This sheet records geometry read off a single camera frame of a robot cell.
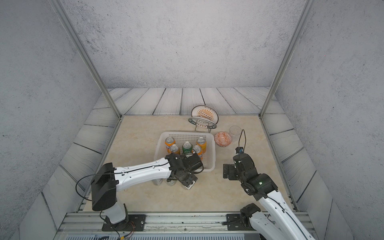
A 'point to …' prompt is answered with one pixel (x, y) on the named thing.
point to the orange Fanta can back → (169, 142)
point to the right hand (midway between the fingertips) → (234, 167)
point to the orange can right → (202, 142)
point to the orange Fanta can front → (197, 149)
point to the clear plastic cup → (235, 131)
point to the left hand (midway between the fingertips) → (190, 181)
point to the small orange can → (175, 149)
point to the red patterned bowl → (222, 139)
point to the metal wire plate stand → (209, 129)
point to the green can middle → (187, 147)
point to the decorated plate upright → (205, 112)
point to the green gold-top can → (183, 186)
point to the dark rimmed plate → (203, 122)
